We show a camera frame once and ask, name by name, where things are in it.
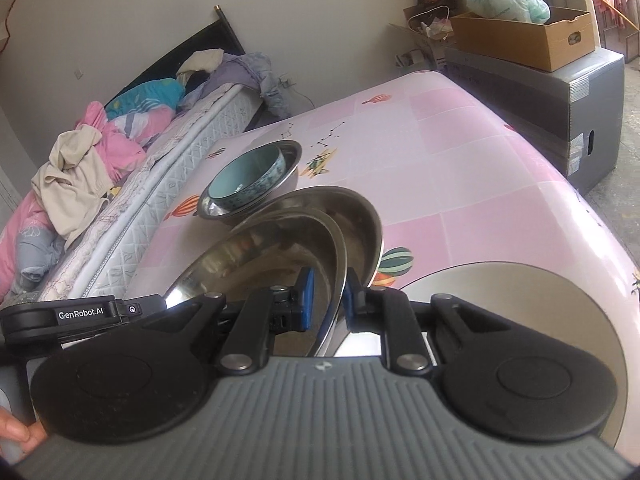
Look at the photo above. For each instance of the shallow brown cardboard box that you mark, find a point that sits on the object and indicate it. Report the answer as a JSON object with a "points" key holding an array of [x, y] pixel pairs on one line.
{"points": [[525, 45]]}

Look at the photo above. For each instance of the pink quilt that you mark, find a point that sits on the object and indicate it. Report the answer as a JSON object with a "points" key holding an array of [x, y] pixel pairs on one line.
{"points": [[125, 130]]}

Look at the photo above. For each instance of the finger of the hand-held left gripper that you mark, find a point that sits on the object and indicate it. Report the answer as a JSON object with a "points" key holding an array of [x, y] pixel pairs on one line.
{"points": [[145, 305]]}

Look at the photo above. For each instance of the person's left hand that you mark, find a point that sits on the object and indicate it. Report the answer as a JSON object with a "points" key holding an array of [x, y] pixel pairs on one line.
{"points": [[17, 435]]}

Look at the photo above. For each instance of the cream cloth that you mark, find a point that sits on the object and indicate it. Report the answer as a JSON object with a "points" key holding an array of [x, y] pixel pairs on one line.
{"points": [[200, 62]]}

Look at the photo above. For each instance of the large grey box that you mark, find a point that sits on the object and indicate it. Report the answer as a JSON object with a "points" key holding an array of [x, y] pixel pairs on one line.
{"points": [[590, 110]]}

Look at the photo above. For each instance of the beige garment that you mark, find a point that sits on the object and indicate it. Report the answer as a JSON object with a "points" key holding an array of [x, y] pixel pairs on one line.
{"points": [[70, 175]]}

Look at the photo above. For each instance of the large round steel plate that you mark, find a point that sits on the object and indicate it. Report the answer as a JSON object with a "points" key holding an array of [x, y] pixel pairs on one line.
{"points": [[525, 300]]}

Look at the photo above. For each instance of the black bed frame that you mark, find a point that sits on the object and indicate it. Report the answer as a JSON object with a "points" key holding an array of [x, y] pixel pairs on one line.
{"points": [[200, 40]]}

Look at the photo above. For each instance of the white quilted mattress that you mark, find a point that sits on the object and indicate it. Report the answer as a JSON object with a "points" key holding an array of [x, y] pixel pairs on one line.
{"points": [[200, 155]]}

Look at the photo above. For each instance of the pink printed tablecloth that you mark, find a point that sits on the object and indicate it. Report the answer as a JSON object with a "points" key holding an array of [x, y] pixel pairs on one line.
{"points": [[450, 160]]}

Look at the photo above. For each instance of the blue patterned blanket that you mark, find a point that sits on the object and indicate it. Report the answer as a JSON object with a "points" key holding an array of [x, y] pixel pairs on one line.
{"points": [[150, 95]]}

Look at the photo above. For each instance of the small steel bowl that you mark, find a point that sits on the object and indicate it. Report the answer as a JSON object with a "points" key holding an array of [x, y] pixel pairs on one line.
{"points": [[292, 157]]}

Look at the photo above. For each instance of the shallow steel plate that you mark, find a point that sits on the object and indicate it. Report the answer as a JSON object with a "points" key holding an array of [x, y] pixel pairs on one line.
{"points": [[250, 260]]}

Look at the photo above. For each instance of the large deep steel bowl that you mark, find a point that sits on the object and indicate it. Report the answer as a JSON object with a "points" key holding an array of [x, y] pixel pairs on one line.
{"points": [[362, 230]]}

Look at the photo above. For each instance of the purple quilt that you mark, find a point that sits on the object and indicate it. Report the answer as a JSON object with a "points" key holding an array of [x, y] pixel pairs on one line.
{"points": [[250, 75]]}

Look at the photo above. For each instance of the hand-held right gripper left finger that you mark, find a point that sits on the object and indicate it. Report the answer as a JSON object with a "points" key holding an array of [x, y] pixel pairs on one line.
{"points": [[307, 300]]}

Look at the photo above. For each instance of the white green plastic bag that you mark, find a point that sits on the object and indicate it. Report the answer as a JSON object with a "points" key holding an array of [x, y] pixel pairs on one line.
{"points": [[505, 0]]}

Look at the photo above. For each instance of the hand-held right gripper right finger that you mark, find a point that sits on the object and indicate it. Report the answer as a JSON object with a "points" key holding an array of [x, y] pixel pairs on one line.
{"points": [[353, 302]]}

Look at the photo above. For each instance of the green ceramic bowl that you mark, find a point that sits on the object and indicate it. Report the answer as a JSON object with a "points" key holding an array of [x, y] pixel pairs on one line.
{"points": [[245, 170]]}

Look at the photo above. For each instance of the open cardboard box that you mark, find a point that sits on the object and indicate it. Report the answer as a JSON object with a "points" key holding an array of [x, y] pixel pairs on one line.
{"points": [[439, 55]]}

